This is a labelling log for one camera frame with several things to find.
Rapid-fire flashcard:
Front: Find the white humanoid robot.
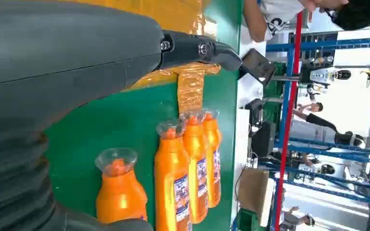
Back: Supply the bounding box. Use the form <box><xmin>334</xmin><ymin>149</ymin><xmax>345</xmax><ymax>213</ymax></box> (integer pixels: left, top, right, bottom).
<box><xmin>300</xmin><ymin>56</ymin><xmax>353</xmax><ymax>87</ymax></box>

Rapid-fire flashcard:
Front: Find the black tablet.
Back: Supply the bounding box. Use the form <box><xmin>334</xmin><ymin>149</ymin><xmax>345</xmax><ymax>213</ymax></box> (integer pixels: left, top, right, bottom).
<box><xmin>238</xmin><ymin>48</ymin><xmax>277</xmax><ymax>86</ymax></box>

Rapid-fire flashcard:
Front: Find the blue metal rack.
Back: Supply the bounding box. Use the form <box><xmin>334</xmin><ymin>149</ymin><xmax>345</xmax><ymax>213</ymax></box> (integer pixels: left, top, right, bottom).
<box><xmin>265</xmin><ymin>31</ymin><xmax>370</xmax><ymax>231</ymax></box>

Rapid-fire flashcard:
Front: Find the green mat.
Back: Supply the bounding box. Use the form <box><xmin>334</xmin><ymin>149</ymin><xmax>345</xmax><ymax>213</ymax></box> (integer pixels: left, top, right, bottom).
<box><xmin>44</xmin><ymin>0</ymin><xmax>244</xmax><ymax>231</ymax></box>

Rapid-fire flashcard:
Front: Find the red pole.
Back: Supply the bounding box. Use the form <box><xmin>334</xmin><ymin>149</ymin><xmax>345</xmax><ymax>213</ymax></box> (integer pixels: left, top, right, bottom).
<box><xmin>274</xmin><ymin>11</ymin><xmax>304</xmax><ymax>231</ymax></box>

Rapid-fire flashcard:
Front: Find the orange drink bottle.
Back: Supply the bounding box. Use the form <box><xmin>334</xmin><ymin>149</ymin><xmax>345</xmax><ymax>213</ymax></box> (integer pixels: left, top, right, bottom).
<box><xmin>95</xmin><ymin>147</ymin><xmax>148</xmax><ymax>224</ymax></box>
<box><xmin>179</xmin><ymin>110</ymin><xmax>210</xmax><ymax>225</ymax></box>
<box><xmin>154</xmin><ymin>119</ymin><xmax>193</xmax><ymax>231</ymax></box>
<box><xmin>202</xmin><ymin>109</ymin><xmax>223</xmax><ymax>209</ymax></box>

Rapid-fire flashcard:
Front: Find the person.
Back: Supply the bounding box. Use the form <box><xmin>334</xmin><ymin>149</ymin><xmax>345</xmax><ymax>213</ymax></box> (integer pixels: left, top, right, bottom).
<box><xmin>279</xmin><ymin>205</ymin><xmax>317</xmax><ymax>231</ymax></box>
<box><xmin>292</xmin><ymin>102</ymin><xmax>325</xmax><ymax>122</ymax></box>
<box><xmin>242</xmin><ymin>0</ymin><xmax>370</xmax><ymax>44</ymax></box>
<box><xmin>290</xmin><ymin>113</ymin><xmax>366</xmax><ymax>151</ymax></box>
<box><xmin>296</xmin><ymin>153</ymin><xmax>336</xmax><ymax>176</ymax></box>

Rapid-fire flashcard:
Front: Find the green crate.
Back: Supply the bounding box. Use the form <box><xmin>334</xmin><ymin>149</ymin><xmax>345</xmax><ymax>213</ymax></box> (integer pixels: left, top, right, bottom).
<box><xmin>236</xmin><ymin>208</ymin><xmax>263</xmax><ymax>231</ymax></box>

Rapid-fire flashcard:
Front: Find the black bag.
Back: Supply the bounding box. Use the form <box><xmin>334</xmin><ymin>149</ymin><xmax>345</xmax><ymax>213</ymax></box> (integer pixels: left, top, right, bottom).
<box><xmin>251</xmin><ymin>122</ymin><xmax>277</xmax><ymax>158</ymax></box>

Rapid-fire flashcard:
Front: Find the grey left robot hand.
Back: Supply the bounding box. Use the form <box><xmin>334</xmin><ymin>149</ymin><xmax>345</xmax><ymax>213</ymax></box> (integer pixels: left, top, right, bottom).
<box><xmin>0</xmin><ymin>0</ymin><xmax>244</xmax><ymax>231</ymax></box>

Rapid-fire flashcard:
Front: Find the cardboard box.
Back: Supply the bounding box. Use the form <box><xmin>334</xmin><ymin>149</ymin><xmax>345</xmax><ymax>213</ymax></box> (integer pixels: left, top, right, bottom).
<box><xmin>237</xmin><ymin>167</ymin><xmax>276</xmax><ymax>228</ymax></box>

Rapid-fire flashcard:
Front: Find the yellow sheet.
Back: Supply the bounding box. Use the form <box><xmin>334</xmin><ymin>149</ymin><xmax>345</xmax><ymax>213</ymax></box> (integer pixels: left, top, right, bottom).
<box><xmin>57</xmin><ymin>0</ymin><xmax>222</xmax><ymax>116</ymax></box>

